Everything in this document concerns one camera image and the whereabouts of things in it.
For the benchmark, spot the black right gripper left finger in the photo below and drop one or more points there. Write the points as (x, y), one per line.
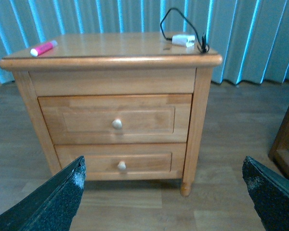
(52, 206)

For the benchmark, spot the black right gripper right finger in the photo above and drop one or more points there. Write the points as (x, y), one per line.
(269, 192)

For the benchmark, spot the wooden drawer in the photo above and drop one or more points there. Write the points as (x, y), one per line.
(162, 118)
(125, 158)

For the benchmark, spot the pink marker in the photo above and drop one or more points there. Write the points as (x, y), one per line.
(41, 49)

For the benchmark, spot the wooden nightstand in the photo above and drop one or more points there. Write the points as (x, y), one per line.
(117, 64)

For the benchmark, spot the light blue curtain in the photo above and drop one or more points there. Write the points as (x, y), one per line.
(251, 35)

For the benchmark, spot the white charger adapter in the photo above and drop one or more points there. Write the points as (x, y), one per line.
(183, 40)

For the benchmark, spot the dark wooden furniture frame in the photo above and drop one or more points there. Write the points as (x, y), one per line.
(279, 152)

